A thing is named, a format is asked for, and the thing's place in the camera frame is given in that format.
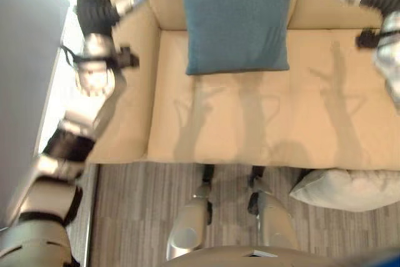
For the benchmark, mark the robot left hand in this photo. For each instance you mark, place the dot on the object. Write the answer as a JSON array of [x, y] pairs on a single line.
[[95, 7]]

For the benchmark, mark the teal blue cushion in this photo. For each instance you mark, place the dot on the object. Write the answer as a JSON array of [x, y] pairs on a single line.
[[236, 18]]

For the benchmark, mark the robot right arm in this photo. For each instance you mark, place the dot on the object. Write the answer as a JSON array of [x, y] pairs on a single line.
[[387, 57]]

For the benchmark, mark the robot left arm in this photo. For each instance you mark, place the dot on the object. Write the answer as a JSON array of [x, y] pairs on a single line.
[[72, 142]]

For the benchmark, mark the beige sofa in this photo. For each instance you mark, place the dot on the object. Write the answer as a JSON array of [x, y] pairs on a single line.
[[250, 92]]

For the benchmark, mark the grey side cabinet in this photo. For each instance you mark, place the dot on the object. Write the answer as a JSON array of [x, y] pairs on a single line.
[[26, 85]]

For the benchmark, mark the white cushion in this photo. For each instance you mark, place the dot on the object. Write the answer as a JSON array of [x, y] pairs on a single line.
[[347, 189]]

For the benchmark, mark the robot left leg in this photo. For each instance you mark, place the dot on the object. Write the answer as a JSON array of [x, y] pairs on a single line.
[[190, 217]]

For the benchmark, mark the robot leg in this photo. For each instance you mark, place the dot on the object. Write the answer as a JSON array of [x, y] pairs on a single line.
[[272, 214], [190, 217]]

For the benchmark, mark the robot right leg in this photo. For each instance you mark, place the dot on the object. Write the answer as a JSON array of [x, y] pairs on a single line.
[[272, 214]]

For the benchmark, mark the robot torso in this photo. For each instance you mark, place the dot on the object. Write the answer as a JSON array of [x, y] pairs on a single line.
[[259, 257]]

